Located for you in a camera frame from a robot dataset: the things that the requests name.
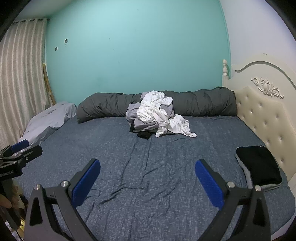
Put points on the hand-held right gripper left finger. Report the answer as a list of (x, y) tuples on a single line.
[(86, 180)]

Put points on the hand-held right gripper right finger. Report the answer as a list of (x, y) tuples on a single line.
[(208, 183)]

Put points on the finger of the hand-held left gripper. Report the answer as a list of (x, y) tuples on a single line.
[(31, 154), (20, 144)]

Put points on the white printed t-shirt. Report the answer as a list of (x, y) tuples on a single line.
[(152, 106)]

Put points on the person's left hand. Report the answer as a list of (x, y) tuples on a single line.
[(19, 197)]

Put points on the light grey pillow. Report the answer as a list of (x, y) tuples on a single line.
[(46, 122)]

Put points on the folded grey garment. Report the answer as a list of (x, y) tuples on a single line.
[(246, 172)]

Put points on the folded black garment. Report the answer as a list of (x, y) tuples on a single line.
[(256, 164)]

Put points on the bed with blue sheet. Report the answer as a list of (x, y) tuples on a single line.
[(150, 162)]

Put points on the crumpled white garment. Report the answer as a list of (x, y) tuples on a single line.
[(178, 127)]

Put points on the beige striped curtain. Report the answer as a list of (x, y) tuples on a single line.
[(20, 81)]

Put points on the crumpled black garment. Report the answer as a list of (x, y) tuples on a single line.
[(144, 134)]

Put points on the dark grey rolled duvet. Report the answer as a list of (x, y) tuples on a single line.
[(104, 106)]

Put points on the light grey garment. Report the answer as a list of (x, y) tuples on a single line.
[(135, 115)]

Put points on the cream tufted headboard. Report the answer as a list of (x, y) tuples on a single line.
[(261, 111)]

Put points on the wooden frame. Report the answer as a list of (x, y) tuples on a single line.
[(49, 90)]

